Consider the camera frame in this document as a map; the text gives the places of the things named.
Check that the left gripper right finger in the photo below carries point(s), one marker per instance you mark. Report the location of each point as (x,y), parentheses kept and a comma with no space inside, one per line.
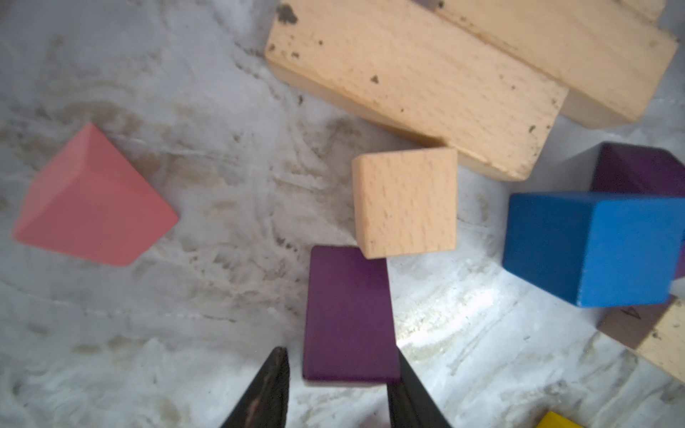
(410,405)

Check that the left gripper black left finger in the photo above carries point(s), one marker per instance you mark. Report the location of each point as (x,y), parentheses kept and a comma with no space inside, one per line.
(265,401)

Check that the natural wood cube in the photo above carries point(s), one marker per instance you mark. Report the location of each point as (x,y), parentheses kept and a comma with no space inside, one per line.
(406,202)

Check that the blue cube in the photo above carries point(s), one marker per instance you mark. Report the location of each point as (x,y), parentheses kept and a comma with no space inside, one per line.
(595,250)

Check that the purple brick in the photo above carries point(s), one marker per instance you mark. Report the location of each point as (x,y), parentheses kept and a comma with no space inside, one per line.
(349,331)

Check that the long natural wood brick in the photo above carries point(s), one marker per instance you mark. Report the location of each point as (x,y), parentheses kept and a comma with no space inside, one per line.
(404,68)

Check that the small pink cube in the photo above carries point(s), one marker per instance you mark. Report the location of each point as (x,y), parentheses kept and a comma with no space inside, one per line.
(90,202)

